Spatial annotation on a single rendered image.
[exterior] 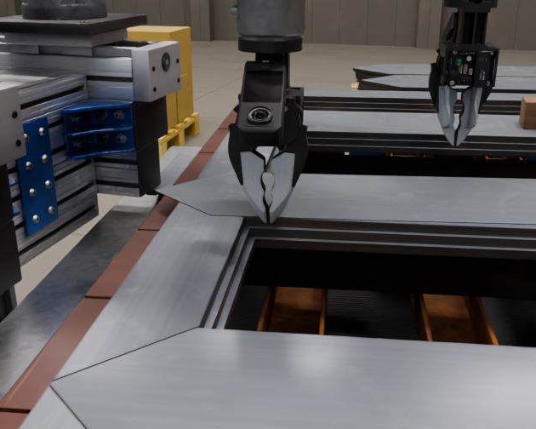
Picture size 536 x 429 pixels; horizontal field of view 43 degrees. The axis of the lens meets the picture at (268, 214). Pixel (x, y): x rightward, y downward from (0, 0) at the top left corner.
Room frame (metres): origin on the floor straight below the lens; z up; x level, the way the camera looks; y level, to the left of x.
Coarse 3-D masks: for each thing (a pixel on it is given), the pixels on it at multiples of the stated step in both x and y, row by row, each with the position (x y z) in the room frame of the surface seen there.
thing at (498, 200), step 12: (468, 180) 0.90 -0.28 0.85; (480, 180) 0.90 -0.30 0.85; (492, 180) 0.90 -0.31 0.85; (504, 180) 0.90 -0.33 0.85; (468, 192) 0.85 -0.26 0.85; (480, 192) 0.85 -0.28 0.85; (492, 192) 0.85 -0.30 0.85; (504, 192) 0.85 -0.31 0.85; (516, 192) 0.85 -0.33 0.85; (480, 204) 0.80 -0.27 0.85; (492, 204) 0.80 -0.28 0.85; (504, 204) 0.80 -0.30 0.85; (516, 204) 0.80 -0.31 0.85; (528, 204) 0.80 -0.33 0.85; (492, 216) 0.76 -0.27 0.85; (504, 216) 0.76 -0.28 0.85; (516, 216) 0.76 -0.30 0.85; (528, 216) 0.76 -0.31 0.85
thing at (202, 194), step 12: (192, 180) 0.90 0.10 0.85; (204, 180) 0.90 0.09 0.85; (216, 180) 0.90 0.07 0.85; (180, 192) 0.85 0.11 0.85; (192, 192) 0.85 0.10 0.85; (204, 192) 0.85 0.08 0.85; (216, 192) 0.85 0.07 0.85; (192, 204) 0.80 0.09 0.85; (204, 204) 0.80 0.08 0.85; (216, 204) 0.80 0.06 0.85
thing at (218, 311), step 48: (336, 144) 1.19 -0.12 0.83; (384, 144) 1.18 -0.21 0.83; (432, 144) 1.17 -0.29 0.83; (480, 144) 1.16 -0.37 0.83; (528, 144) 1.15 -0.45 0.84; (240, 240) 0.72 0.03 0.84; (288, 240) 0.74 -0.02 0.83; (336, 240) 0.74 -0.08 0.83; (384, 240) 0.74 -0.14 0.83; (432, 240) 0.73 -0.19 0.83; (480, 240) 0.72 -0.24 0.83; (528, 240) 0.72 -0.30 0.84; (240, 288) 0.63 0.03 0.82
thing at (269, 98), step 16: (256, 64) 0.74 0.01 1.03; (272, 64) 0.74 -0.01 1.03; (256, 80) 0.72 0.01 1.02; (272, 80) 0.72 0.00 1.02; (256, 96) 0.70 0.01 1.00; (272, 96) 0.70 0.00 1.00; (240, 112) 0.67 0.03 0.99; (256, 112) 0.67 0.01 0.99; (272, 112) 0.67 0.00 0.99; (240, 128) 0.66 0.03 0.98; (256, 128) 0.65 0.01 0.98; (272, 128) 0.65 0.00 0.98; (240, 144) 0.67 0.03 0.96; (256, 144) 0.66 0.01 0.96; (272, 144) 0.66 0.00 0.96
